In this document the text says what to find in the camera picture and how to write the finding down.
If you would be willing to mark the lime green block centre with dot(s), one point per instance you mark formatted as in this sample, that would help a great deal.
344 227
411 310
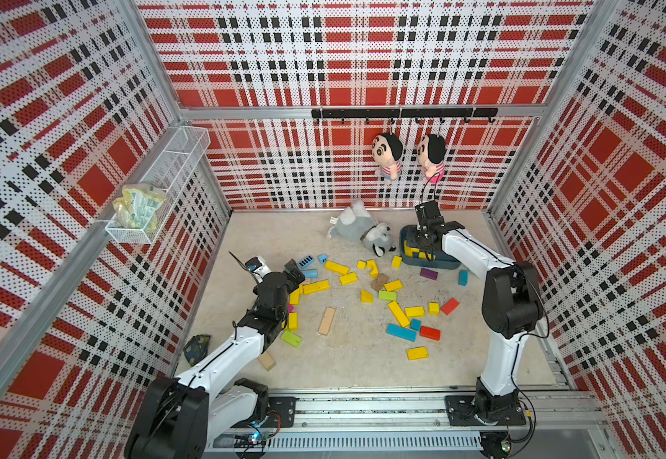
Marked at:
387 296

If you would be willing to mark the yellow block front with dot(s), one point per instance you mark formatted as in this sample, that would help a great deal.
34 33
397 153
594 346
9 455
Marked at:
417 353

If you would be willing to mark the left hanging cartoon doll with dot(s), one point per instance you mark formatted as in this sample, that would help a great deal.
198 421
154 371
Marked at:
387 151

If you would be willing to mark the natural wood cube block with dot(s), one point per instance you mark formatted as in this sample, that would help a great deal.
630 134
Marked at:
267 361

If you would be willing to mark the grey husky plush toy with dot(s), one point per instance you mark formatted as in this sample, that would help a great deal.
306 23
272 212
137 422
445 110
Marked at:
356 224

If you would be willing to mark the short yellow block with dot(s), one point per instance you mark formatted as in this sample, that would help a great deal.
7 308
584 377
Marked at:
348 279

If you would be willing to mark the right hanging cartoon doll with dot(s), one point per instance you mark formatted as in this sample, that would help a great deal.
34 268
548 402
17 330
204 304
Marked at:
431 154

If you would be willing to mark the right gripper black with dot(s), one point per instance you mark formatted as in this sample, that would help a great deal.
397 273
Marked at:
428 248

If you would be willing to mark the yellow triangular block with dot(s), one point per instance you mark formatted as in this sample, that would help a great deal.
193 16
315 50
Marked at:
366 297

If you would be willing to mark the yellow-green snack packet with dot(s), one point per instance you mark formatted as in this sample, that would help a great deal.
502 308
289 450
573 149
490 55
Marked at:
137 208

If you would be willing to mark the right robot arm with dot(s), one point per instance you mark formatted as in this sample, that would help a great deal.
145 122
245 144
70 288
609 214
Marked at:
511 307

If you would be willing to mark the long natural wood block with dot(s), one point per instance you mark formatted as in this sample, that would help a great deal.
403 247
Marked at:
327 320

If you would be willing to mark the red rectangular block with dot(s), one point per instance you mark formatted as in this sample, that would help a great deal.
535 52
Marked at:
430 333

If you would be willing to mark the dark brown wood block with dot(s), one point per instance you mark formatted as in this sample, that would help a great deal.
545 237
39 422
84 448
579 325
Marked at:
379 282

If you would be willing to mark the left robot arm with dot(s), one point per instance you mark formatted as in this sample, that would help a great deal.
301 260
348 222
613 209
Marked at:
180 417

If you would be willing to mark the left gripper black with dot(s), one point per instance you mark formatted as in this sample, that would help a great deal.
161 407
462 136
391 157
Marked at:
293 283

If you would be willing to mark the purple block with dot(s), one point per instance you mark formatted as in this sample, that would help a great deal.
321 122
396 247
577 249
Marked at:
429 274

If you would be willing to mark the lime green block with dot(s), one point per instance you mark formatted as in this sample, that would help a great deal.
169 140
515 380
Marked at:
291 338
387 296

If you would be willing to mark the black hook rail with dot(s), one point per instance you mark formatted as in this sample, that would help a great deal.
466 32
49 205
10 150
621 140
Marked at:
465 113

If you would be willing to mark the blue striped block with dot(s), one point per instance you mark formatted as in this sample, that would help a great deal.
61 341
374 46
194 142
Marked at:
305 262

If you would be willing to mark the long yellow block near husky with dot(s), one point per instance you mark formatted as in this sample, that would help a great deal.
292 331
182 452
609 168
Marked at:
337 268

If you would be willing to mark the metal linear rail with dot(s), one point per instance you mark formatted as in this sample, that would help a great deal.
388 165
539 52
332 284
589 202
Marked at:
403 419

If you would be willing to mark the hanging cartoon doll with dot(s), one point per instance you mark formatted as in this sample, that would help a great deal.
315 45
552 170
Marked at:
431 154
387 151

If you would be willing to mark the white wire wall basket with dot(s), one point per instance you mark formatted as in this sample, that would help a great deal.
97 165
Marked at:
170 172

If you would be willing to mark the long yellow diagonal block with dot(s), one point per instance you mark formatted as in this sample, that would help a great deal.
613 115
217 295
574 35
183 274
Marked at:
399 315

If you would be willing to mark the long teal block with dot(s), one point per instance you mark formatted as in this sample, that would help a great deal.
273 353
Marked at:
401 333

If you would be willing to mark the lime green block left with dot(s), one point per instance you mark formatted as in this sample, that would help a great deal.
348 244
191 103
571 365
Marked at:
291 338

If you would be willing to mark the dark teal plastic bin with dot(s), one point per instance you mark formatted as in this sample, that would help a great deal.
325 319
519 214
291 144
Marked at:
414 254

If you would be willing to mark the yellow arch block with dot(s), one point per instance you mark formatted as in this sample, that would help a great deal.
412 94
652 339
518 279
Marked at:
373 268

